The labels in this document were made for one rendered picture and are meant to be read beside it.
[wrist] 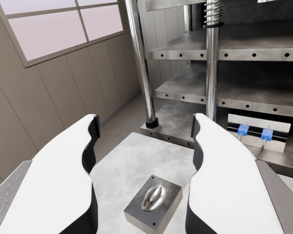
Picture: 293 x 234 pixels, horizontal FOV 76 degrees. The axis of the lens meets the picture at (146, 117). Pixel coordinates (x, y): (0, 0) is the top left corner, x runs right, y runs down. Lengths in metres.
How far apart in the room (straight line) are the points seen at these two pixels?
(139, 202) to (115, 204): 0.15
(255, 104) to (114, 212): 0.81
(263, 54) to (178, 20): 2.43
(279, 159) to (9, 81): 2.16
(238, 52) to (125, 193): 0.81
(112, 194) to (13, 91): 1.56
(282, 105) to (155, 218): 0.74
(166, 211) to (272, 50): 0.76
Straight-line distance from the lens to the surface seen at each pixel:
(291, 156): 1.17
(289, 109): 1.05
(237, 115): 1.09
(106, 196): 0.96
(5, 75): 2.18
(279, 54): 0.96
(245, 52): 0.97
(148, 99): 1.21
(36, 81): 2.32
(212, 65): 0.97
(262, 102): 1.05
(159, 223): 0.75
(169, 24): 3.34
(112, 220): 0.88
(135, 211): 0.79
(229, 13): 1.79
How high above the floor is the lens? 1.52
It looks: 30 degrees down
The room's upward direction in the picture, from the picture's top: 10 degrees counter-clockwise
